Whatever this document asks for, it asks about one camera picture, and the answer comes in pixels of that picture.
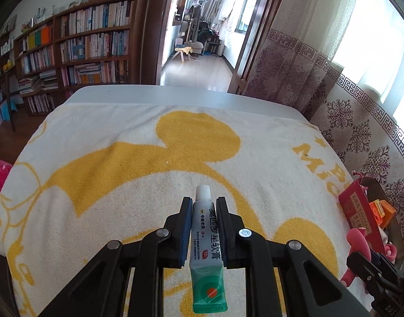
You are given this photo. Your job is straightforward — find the wooden bookshelf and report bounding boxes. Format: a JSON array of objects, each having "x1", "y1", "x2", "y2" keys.
[{"x1": 13, "y1": 0, "x2": 146, "y2": 116}]

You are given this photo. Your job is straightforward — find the wooden door frame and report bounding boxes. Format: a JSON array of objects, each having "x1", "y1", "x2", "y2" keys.
[{"x1": 136, "y1": 0, "x2": 176, "y2": 85}]

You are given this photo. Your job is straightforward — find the dark wooden open shelf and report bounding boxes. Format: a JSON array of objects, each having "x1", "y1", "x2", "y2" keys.
[{"x1": 0, "y1": 33, "x2": 21, "y2": 133}]

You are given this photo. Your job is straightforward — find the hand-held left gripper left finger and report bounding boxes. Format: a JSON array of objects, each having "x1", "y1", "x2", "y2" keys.
[{"x1": 38, "y1": 196, "x2": 193, "y2": 317}]

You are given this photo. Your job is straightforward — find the white and green ointment tube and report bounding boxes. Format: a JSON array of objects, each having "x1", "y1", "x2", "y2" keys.
[{"x1": 190, "y1": 185, "x2": 229, "y2": 314}]

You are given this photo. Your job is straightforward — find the hanging white clothes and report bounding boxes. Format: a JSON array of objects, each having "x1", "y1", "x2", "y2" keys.
[{"x1": 215, "y1": 0, "x2": 247, "y2": 24}]

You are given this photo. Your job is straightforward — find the coat rack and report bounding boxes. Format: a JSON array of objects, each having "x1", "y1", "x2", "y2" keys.
[{"x1": 185, "y1": 0, "x2": 209, "y2": 45}]

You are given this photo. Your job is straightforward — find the blue storage box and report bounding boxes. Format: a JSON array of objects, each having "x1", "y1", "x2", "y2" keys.
[{"x1": 0, "y1": 94, "x2": 17, "y2": 129}]

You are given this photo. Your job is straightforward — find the white patterned curtain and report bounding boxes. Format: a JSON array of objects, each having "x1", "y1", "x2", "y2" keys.
[{"x1": 308, "y1": 0, "x2": 404, "y2": 205}]

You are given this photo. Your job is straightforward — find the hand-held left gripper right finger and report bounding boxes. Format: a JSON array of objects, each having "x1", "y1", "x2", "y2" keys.
[{"x1": 216, "y1": 196, "x2": 371, "y2": 317}]

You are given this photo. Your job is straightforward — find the white and yellow printed blanket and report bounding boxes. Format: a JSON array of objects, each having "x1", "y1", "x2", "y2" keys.
[{"x1": 0, "y1": 102, "x2": 355, "y2": 317}]

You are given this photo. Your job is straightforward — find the purple patterned curtain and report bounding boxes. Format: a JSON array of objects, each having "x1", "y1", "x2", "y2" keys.
[{"x1": 242, "y1": 0, "x2": 361, "y2": 119}]

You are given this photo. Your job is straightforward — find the grey chair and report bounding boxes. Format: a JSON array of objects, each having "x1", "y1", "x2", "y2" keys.
[{"x1": 189, "y1": 41, "x2": 206, "y2": 57}]

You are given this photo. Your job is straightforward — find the rows of shelved books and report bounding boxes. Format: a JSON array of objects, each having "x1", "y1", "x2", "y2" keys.
[{"x1": 19, "y1": 2, "x2": 133, "y2": 113}]

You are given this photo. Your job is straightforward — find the white and yellow ointment box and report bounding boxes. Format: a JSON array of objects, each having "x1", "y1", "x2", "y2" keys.
[{"x1": 380, "y1": 201, "x2": 397, "y2": 227}]

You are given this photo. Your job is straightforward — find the wooden stool with yellow cloth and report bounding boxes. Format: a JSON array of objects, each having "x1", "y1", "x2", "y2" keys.
[{"x1": 174, "y1": 47, "x2": 193, "y2": 62}]

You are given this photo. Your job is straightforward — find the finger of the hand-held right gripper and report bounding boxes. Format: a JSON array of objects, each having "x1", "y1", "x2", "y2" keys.
[
  {"x1": 370, "y1": 253, "x2": 403, "y2": 288},
  {"x1": 346, "y1": 251, "x2": 384, "y2": 283}
]

